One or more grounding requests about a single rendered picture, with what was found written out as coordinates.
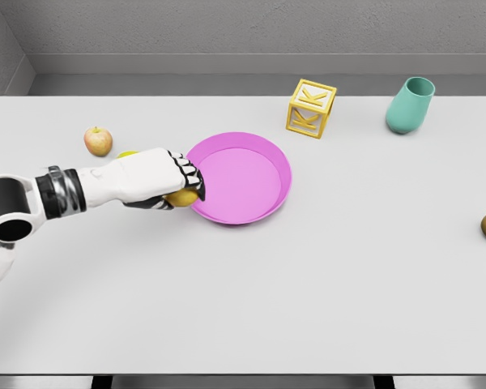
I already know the yellow letter K block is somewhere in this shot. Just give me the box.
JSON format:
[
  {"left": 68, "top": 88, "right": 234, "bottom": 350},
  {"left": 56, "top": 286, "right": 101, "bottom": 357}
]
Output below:
[{"left": 284, "top": 78, "right": 338, "bottom": 141}]

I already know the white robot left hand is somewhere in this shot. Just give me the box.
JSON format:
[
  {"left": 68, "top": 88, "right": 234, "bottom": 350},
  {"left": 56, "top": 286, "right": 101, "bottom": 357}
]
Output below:
[{"left": 113, "top": 147, "right": 207, "bottom": 211}]

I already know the teal cup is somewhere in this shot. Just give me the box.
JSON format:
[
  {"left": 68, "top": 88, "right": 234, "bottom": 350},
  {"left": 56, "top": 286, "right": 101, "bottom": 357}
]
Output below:
[{"left": 385, "top": 76, "right": 437, "bottom": 135}]

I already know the yellow lemon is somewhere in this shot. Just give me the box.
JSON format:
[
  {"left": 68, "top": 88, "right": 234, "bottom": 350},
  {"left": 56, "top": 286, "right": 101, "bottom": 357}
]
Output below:
[{"left": 163, "top": 187, "right": 200, "bottom": 209}]

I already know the red-yellow apple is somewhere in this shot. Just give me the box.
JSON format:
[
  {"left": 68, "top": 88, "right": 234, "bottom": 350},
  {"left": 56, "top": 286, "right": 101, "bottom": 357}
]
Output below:
[{"left": 83, "top": 126, "right": 113, "bottom": 158}]

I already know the pink round plate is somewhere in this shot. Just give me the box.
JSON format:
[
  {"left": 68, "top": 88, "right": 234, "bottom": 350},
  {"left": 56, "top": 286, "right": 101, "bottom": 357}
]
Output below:
[{"left": 185, "top": 131, "right": 293, "bottom": 226}]

